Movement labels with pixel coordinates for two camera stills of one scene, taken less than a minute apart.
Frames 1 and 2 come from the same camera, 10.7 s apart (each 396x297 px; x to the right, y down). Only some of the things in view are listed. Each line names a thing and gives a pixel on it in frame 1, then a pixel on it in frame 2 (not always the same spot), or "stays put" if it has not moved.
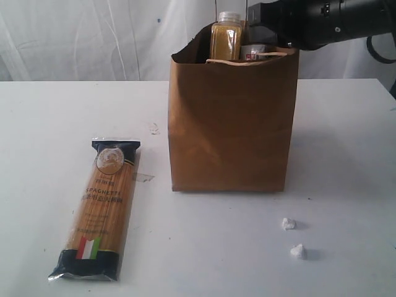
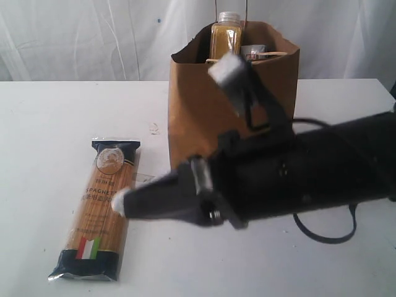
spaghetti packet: (100, 225) stays put
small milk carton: (249, 52) stays put
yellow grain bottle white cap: (226, 36) stays put
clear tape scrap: (143, 177) stays put
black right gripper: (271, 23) -> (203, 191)
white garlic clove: (296, 250) -> (117, 200)
